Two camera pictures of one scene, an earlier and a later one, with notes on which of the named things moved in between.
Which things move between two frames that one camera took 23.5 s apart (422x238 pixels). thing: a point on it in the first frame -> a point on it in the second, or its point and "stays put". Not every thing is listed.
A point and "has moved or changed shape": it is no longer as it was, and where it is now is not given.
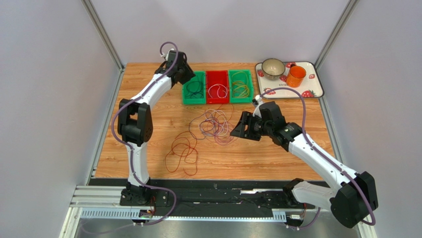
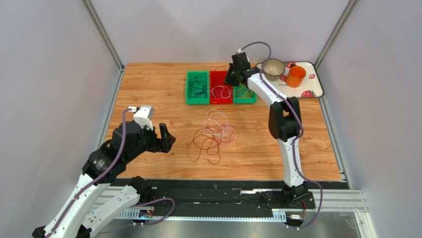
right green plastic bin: [240, 88] stays put
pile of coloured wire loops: [214, 124] has moved or changed shape
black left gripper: [189, 74] -> [169, 139]
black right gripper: [248, 125] -> [235, 75]
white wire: [222, 90] has moved or changed shape
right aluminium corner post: [336, 33] stays put
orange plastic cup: [296, 76] stays put
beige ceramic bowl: [273, 68] stays put
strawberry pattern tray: [311, 88] stays put
